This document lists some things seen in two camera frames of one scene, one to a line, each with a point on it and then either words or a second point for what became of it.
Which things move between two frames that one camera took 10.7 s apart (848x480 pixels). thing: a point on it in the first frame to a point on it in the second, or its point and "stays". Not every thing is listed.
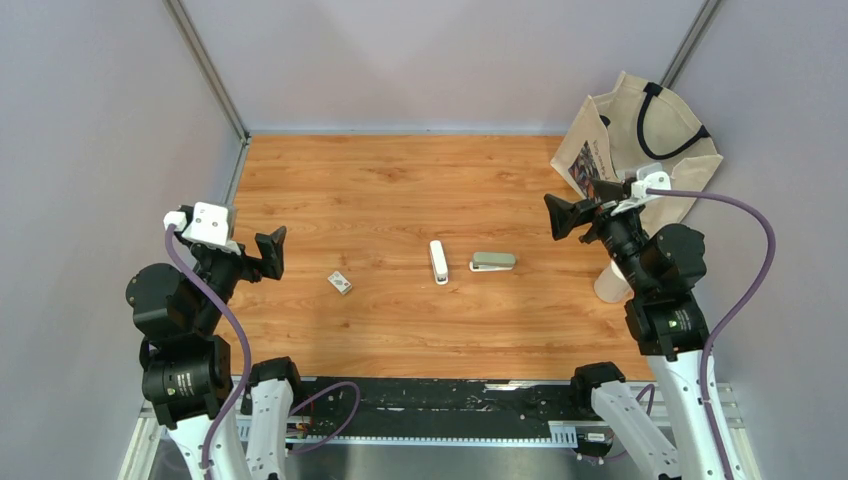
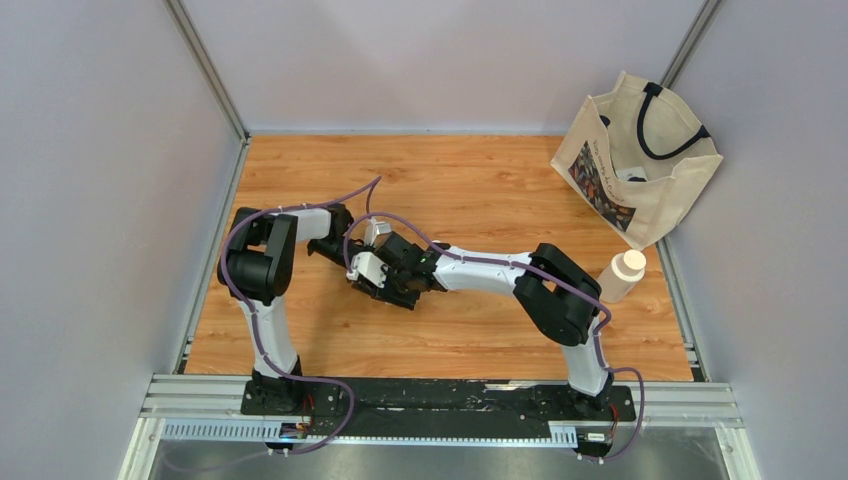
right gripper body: [620, 233] to [398, 289]
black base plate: [445, 407] stays
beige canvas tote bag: [638, 123] stays
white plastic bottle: [611, 285] stays
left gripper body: [220, 269] to [333, 251]
